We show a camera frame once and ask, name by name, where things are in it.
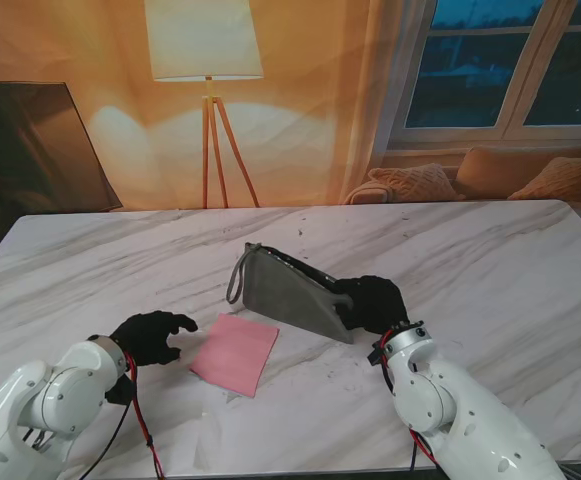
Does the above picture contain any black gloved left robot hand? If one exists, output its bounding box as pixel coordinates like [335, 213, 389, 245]
[108, 310, 200, 369]

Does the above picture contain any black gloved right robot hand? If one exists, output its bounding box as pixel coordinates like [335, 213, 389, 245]
[333, 275, 411, 335]

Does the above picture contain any pink paper document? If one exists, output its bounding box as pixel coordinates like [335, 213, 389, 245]
[188, 313, 280, 399]

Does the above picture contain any grey felt storage pouch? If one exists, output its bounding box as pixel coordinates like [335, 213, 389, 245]
[226, 242, 357, 345]

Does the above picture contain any beige cushioned armrest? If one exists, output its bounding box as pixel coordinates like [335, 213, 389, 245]
[343, 178, 387, 206]

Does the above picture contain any knitted cushion beside armrest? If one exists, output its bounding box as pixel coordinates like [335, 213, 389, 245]
[367, 163, 467, 203]

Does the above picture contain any tan sofa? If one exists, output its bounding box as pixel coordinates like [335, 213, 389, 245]
[455, 142, 581, 202]

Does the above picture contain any cream curtain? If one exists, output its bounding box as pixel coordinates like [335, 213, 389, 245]
[338, 0, 439, 204]

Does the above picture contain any dark flat screen television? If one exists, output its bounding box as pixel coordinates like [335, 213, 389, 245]
[0, 80, 124, 217]

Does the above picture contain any knitted cushion on sofa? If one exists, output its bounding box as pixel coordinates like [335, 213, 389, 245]
[508, 153, 581, 202]

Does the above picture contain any white framed window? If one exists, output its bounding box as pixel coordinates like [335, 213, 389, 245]
[403, 0, 581, 145]

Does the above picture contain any floor lamp with wooden tripod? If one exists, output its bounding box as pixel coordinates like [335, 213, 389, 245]
[143, 0, 264, 209]

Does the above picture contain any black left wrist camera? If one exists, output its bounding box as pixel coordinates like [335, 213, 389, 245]
[104, 374, 137, 407]

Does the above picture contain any red black left arm cable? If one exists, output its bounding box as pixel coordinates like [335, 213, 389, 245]
[77, 349, 164, 480]

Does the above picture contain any red black arm cable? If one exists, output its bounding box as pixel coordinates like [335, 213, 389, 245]
[377, 334, 439, 474]
[77, 349, 164, 480]

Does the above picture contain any red black right arm cable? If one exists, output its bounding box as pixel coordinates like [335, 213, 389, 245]
[377, 334, 439, 474]

